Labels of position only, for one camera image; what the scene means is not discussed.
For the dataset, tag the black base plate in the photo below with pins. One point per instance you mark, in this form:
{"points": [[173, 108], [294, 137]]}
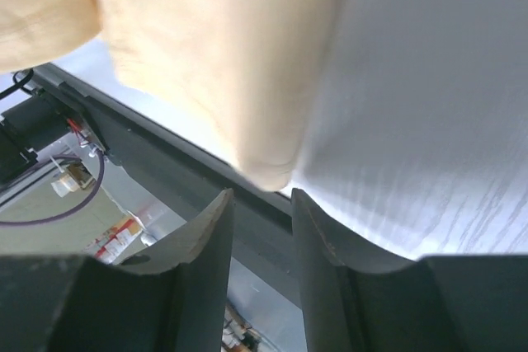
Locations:
{"points": [[185, 177]]}

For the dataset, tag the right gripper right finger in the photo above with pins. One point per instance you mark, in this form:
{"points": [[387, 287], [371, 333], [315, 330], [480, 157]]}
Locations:
{"points": [[357, 296]]}

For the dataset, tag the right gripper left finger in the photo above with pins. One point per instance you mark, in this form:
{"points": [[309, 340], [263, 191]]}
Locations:
{"points": [[169, 297]]}

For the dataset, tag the cream yellow t shirt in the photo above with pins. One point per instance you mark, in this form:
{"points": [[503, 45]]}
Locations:
{"points": [[247, 69]]}

